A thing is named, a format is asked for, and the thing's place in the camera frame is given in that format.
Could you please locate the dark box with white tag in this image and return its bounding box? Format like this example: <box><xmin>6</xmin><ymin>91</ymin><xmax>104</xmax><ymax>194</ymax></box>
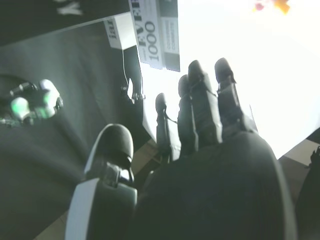
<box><xmin>0</xmin><ymin>0</ymin><xmax>157</xmax><ymax>176</ymax></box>

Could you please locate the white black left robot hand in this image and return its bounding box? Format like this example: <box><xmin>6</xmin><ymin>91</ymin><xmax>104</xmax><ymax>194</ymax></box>
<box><xmin>64</xmin><ymin>57</ymin><xmax>299</xmax><ymax>240</ymax></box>

